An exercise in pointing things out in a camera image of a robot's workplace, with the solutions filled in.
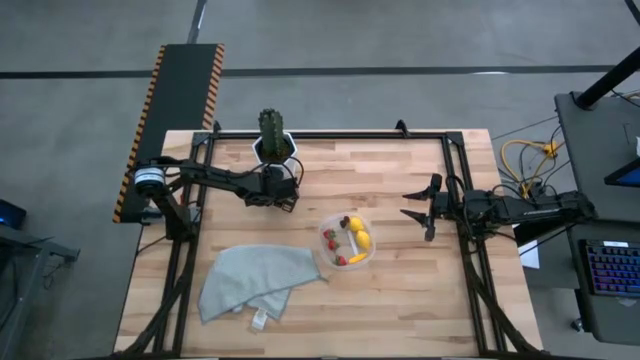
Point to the white paper sheet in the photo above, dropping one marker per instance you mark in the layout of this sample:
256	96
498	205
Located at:
529	255

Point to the clear plastic tupperware container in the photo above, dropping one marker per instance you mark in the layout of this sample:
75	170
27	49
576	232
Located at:
351	244

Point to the dark device blue light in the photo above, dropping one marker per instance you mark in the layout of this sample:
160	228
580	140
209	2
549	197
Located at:
11	215

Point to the small yellow banana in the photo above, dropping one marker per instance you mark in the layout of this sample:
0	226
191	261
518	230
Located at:
357	258

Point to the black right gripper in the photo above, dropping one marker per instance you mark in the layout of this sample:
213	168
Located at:
437	205

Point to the grey waffle dish cloth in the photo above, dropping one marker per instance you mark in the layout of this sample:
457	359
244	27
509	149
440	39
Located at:
255	275

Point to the black ramp striped edges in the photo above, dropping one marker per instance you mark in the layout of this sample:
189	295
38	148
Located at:
180	100

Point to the white faceted plant pot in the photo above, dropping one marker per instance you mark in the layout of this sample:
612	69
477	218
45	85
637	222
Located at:
293	150

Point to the tall green cactus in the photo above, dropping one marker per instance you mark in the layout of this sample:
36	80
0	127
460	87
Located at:
271	132

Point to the yellow lemon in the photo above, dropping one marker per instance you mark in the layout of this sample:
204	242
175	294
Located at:
363	240
356	223

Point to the dark grey side table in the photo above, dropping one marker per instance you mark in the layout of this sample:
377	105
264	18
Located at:
595	140

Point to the black stand pole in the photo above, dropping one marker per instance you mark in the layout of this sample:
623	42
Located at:
607	80

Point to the dark workstation desk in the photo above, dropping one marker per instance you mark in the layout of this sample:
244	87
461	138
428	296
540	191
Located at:
605	320

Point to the red strawberry green leaves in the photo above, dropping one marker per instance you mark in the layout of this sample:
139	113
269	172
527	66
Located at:
341	260
329	233
333	245

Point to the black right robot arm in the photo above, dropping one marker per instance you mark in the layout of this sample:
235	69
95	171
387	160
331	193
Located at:
525	207

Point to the grey metal furniture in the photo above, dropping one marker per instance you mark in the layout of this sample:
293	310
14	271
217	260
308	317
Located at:
25	260

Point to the dark produce piece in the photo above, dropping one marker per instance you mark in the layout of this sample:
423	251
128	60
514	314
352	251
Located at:
345	221

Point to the backlit computer keyboard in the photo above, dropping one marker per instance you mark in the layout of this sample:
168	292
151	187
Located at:
612	267

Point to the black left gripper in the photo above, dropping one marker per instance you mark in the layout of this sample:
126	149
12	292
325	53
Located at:
280	189

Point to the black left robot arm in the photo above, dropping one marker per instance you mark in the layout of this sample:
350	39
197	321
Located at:
210	177

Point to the blue lit screen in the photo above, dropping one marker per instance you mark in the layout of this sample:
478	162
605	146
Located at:
625	176

